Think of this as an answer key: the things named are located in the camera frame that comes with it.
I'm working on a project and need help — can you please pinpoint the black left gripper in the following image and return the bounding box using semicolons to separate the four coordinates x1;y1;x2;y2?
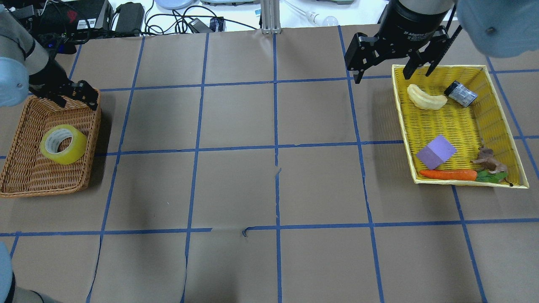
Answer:
29;59;99;111

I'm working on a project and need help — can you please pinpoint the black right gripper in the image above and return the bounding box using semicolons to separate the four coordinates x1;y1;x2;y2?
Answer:
344;0;462;80

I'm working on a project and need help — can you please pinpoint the yellow clear tape roll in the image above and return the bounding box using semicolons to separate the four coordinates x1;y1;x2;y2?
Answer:
39;124;88;165

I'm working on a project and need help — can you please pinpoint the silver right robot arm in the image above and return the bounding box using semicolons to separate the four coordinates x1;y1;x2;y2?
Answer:
344;0;539;84

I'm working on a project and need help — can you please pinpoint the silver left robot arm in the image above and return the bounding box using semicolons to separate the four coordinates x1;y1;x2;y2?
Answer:
0;5;99;111

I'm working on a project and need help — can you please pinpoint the pale banana slice toy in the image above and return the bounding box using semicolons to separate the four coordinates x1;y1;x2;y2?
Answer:
407;84;447;111

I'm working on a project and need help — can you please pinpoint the black mini computer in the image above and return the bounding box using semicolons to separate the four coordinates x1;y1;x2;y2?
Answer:
29;0;113;39

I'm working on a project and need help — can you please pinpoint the yellow plastic basket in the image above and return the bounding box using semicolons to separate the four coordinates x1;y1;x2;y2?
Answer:
391;64;529;189

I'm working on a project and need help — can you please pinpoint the black power adapter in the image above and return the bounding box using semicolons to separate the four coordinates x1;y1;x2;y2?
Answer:
114;2;144;37

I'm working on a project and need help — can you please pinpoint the brown wicker basket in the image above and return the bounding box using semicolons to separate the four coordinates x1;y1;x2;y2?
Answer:
1;93;101;198

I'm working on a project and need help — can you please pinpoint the purple block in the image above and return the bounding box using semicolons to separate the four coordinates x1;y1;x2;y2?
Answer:
416;135;457;170

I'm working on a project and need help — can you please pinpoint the white light bulb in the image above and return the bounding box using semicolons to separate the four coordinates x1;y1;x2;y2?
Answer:
305;11;339;27

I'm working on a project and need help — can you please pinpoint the brown toy animal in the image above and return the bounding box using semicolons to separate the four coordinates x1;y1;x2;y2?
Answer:
470;146;508;174

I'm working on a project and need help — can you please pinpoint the blue plate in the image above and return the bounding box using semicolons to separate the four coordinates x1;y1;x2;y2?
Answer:
155;0;194;10

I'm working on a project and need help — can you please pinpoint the orange toy carrot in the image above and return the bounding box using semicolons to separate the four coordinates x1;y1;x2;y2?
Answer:
419;169;478;181

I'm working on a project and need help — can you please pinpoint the aluminium frame post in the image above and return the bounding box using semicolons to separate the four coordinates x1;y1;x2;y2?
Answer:
260;0;282;35

